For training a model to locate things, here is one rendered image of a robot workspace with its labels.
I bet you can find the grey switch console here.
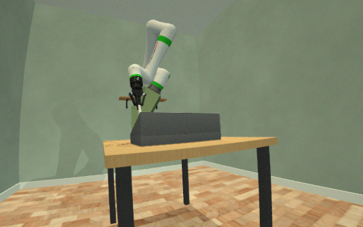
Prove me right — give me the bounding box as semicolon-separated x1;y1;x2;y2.
130;112;221;146

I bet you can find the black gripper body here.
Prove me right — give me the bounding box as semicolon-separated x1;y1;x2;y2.
132;83;143;97

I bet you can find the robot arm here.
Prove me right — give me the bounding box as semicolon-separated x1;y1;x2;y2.
128;20;177;94

